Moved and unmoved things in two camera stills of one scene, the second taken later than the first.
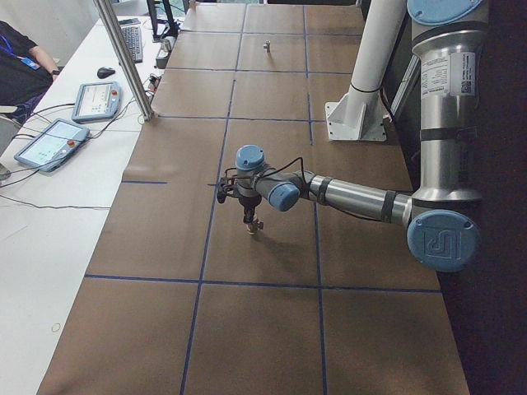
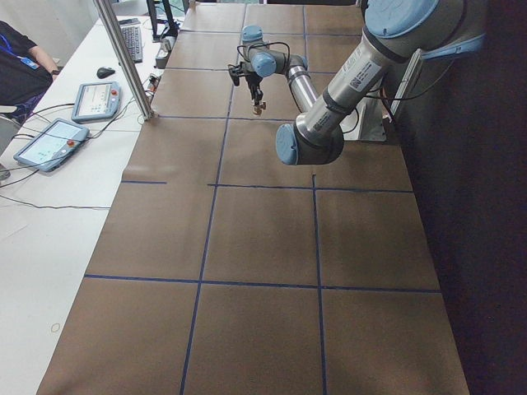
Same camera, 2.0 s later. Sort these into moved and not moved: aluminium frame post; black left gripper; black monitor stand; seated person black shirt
Moved: black left gripper
Not moved: black monitor stand; seated person black shirt; aluminium frame post
